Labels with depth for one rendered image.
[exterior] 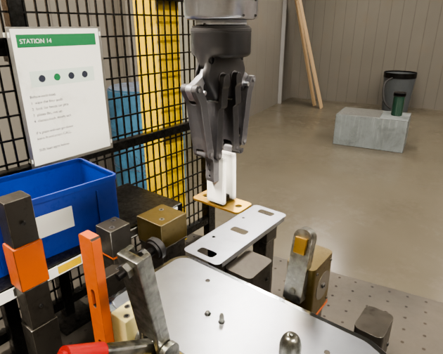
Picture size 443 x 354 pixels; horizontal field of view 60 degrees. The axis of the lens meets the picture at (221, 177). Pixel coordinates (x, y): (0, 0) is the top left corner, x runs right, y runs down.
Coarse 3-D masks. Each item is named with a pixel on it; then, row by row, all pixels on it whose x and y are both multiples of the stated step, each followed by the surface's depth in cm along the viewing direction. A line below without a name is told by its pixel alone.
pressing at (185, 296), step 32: (160, 288) 72; (192, 288) 72; (224, 288) 72; (256, 288) 72; (192, 320) 64; (224, 320) 64; (256, 320) 64; (288, 320) 64; (320, 320) 64; (192, 352) 58; (224, 352) 58; (256, 352) 58; (320, 352) 58; (352, 352) 58; (384, 352) 58
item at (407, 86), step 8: (384, 72) 682; (392, 72) 703; (400, 72) 701; (408, 72) 693; (416, 72) 674; (384, 80) 683; (392, 80) 664; (400, 80) 657; (408, 80) 656; (392, 88) 669; (400, 88) 663; (408, 88) 663; (392, 96) 673; (408, 96) 671; (384, 104) 692; (408, 104) 681
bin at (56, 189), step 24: (48, 168) 87; (72, 168) 92; (96, 168) 87; (0, 192) 81; (48, 192) 89; (72, 192) 76; (96, 192) 80; (48, 216) 73; (72, 216) 77; (96, 216) 81; (0, 240) 68; (48, 240) 75; (72, 240) 79; (0, 264) 69
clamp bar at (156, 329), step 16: (160, 240) 46; (128, 256) 43; (144, 256) 43; (160, 256) 46; (128, 272) 43; (144, 272) 43; (128, 288) 46; (144, 288) 44; (144, 304) 45; (160, 304) 47; (144, 320) 47; (160, 320) 48; (144, 336) 50; (160, 336) 48
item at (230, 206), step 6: (204, 192) 58; (198, 198) 57; (204, 198) 57; (228, 198) 56; (210, 204) 55; (216, 204) 55; (228, 204) 55; (234, 204) 55; (240, 204) 55; (246, 204) 55; (228, 210) 53; (234, 210) 53; (240, 210) 53
